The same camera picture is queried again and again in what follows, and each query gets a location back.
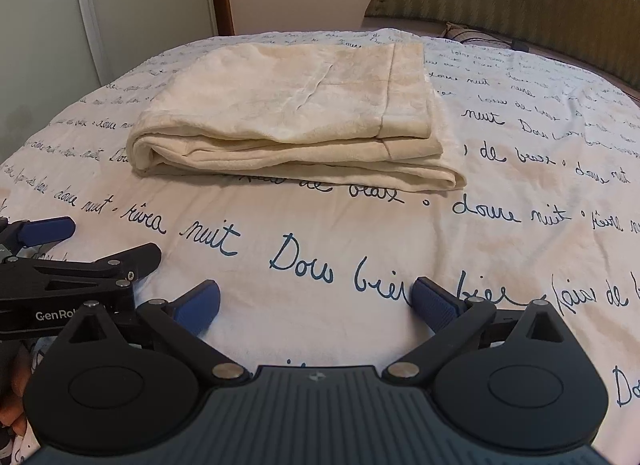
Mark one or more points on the person's left hand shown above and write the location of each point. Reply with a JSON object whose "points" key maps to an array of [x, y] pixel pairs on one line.
{"points": [[14, 395]]}

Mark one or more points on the white wardrobe door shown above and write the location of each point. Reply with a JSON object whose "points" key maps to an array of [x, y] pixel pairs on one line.
{"points": [[75, 20]]}

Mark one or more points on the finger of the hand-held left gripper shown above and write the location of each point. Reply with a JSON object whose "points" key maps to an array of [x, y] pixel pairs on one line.
{"points": [[47, 231], [135, 257]]}

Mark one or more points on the cream textured blanket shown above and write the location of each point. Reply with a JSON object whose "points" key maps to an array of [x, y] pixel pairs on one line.
{"points": [[300, 105]]}

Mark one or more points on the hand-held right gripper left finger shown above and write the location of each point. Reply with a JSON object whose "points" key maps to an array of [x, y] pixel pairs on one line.
{"points": [[200, 306]]}

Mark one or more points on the small black charger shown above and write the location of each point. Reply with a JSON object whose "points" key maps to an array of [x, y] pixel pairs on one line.
{"points": [[520, 45]]}

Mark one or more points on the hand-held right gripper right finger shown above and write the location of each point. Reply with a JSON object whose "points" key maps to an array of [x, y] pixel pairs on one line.
{"points": [[432, 306]]}

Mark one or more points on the striped pillow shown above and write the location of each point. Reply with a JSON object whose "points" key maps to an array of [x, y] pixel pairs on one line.
{"points": [[475, 34]]}

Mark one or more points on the white script-printed bedspread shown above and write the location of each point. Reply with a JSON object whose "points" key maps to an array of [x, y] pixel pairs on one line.
{"points": [[350, 245]]}

